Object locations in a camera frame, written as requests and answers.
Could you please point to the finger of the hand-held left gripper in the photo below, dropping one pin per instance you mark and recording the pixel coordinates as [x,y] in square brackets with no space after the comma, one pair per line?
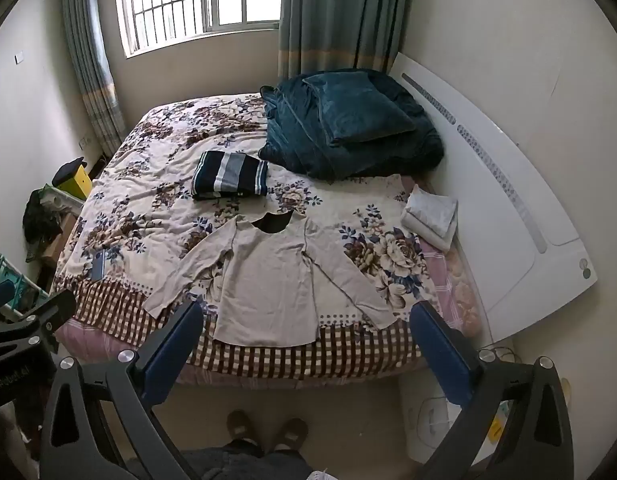
[36,317]

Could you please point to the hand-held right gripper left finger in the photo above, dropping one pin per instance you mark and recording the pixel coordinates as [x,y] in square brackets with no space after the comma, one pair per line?
[181,327]

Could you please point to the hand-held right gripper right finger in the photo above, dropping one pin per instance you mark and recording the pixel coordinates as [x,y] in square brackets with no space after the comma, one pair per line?
[436,332]

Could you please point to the beige long-sleeve shirt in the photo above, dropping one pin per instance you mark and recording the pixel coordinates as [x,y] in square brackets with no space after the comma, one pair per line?
[268,280]

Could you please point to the white folded clothes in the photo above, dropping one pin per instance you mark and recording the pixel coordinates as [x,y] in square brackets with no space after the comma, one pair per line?
[431,215]

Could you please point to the green plastic basket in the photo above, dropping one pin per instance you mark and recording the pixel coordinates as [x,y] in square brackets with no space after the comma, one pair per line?
[8,275]

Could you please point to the cardboard box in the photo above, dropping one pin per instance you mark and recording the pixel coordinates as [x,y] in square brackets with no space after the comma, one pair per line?
[53,245]

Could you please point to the blue phone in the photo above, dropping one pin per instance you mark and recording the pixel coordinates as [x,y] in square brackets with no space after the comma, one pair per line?
[98,264]

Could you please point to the dark cloth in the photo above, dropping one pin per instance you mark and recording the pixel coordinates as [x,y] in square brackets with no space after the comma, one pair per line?
[38,217]

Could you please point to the person's slipper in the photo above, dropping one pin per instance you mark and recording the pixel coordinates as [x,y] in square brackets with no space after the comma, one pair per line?
[290,432]
[240,425]

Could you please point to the yellow box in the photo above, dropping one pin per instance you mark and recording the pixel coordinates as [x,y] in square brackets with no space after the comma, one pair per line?
[76,177]

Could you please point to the person's grey pants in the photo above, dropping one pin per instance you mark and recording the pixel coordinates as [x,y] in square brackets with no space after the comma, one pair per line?
[243,462]

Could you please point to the bed with floral sheet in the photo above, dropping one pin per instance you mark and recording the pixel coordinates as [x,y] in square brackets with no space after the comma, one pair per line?
[153,180]

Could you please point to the striped folded garment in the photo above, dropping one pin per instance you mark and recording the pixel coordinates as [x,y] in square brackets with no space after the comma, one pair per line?
[231,174]

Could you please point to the white headboard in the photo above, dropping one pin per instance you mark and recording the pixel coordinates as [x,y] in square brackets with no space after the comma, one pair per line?
[493,170]

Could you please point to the dark teal quilt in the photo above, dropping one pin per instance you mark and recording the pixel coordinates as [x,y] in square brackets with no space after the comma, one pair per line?
[348,135]

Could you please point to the dark teal pillow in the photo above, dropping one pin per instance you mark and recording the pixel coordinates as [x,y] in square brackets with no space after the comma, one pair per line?
[361,107]

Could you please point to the grey-blue curtain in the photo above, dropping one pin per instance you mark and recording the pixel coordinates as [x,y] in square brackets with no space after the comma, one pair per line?
[91,65]
[338,15]

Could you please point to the barred window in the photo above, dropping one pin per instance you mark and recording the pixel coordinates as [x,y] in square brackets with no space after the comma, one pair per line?
[193,0]

